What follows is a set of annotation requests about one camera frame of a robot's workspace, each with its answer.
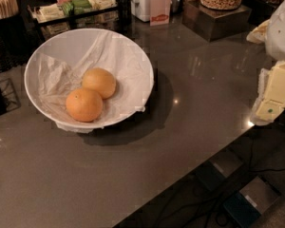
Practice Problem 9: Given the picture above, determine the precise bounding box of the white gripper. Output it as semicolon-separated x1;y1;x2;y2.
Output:
246;0;285;126

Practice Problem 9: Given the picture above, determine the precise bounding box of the orange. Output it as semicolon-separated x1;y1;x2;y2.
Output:
66;87;104;123
82;67;117;99

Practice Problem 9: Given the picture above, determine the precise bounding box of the white bowl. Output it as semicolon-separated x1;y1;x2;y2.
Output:
24;28;155;134

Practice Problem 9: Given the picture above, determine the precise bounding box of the pink sign card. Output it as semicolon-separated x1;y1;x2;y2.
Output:
150;0;171;26

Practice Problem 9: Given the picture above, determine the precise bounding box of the grey box under table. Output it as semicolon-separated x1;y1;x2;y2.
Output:
223;176;280;228
196;150;243;191

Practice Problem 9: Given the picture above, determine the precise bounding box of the white paper liner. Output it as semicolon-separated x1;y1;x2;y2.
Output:
37;29;155;133

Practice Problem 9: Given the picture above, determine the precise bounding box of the black tray of tea bags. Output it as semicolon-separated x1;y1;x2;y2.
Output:
28;0;120;29

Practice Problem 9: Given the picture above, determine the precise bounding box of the black wire rack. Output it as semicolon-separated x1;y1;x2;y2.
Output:
0;78;21;116

